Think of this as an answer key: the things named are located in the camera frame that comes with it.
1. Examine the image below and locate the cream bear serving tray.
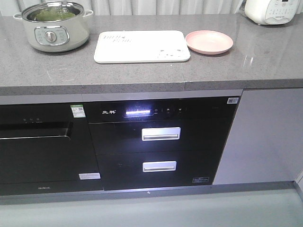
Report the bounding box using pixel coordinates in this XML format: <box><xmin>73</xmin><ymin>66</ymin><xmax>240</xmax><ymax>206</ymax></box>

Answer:
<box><xmin>94</xmin><ymin>30</ymin><xmax>190</xmax><ymax>64</ymax></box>

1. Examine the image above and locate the grey side cabinet door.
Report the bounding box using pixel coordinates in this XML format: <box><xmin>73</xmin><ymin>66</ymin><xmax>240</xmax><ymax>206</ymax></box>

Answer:
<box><xmin>294</xmin><ymin>171</ymin><xmax>303</xmax><ymax>199</ymax></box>

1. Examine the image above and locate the black built-in dishwasher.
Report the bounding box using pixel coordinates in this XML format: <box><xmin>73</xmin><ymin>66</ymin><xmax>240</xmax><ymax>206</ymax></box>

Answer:
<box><xmin>0</xmin><ymin>103</ymin><xmax>103</xmax><ymax>196</ymax></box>

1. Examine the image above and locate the white blender appliance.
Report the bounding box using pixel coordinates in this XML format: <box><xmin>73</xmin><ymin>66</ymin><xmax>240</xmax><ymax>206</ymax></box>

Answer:
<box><xmin>244</xmin><ymin>0</ymin><xmax>299</xmax><ymax>25</ymax></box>

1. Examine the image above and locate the pale green electric cooking pot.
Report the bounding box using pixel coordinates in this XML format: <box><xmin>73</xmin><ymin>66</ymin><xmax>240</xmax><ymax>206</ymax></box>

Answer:
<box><xmin>13</xmin><ymin>1</ymin><xmax>94</xmax><ymax>52</ymax></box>

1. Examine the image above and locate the pink round plate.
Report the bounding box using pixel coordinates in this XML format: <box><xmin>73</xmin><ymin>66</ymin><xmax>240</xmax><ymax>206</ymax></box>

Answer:
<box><xmin>185</xmin><ymin>30</ymin><xmax>233</xmax><ymax>55</ymax></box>

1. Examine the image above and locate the green lettuce leaf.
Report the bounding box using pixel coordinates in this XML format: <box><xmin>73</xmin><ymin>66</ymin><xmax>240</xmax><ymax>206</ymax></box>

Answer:
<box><xmin>34</xmin><ymin>7</ymin><xmax>76</xmax><ymax>22</ymax></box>

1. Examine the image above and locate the black built-in drawer sterilizer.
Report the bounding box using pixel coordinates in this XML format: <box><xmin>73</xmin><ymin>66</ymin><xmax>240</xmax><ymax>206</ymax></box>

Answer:
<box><xmin>84</xmin><ymin>96</ymin><xmax>239</xmax><ymax>191</ymax></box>

